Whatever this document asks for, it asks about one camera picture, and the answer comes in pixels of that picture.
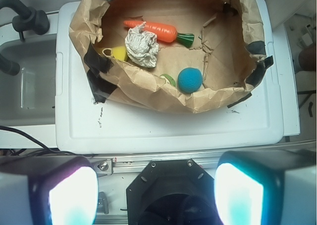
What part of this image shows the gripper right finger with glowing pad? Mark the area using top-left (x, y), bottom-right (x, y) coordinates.
top-left (214, 149), bottom-right (317, 225)

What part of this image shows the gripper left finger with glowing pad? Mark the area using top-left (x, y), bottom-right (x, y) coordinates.
top-left (0, 156), bottom-right (99, 225)

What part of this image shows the white plastic cooler lid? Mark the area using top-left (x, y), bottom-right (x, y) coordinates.
top-left (55, 2), bottom-right (284, 155)

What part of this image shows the grey sink basin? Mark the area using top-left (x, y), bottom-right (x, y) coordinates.
top-left (0, 34), bottom-right (56, 126)

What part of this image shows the blue foam ball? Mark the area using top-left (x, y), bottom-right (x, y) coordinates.
top-left (177, 67), bottom-right (203, 94)

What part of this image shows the green toy piece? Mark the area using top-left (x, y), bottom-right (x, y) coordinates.
top-left (160, 74), bottom-right (176, 87)

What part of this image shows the brown paper bag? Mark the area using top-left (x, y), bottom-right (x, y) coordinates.
top-left (69, 0), bottom-right (273, 113)

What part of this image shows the yellow sponge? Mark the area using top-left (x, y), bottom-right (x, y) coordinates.
top-left (95, 46), bottom-right (128, 61)

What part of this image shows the black faucet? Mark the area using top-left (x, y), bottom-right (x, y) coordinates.
top-left (0, 0), bottom-right (51, 76)

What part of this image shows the crumpled white paper ball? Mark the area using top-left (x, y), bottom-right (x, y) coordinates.
top-left (125, 21), bottom-right (159, 68)

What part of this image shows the orange toy carrot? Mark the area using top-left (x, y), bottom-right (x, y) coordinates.
top-left (123, 20), bottom-right (195, 48)

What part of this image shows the black cable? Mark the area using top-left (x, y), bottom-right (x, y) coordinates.
top-left (0, 125), bottom-right (95, 158)

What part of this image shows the black octagonal mount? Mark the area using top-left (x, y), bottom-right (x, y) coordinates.
top-left (126, 160), bottom-right (222, 225)

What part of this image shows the aluminium frame rail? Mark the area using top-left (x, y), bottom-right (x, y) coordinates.
top-left (0, 138), bottom-right (317, 174)

